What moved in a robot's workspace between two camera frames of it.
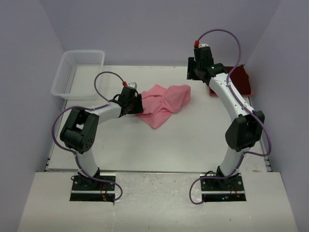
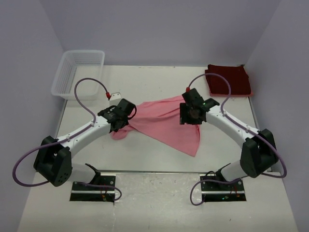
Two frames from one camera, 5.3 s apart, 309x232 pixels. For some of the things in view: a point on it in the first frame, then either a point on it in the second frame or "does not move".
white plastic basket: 78,75 does not move
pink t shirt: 159,104 to 161,118
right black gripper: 191,74 to 184,117
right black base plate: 229,188 does not move
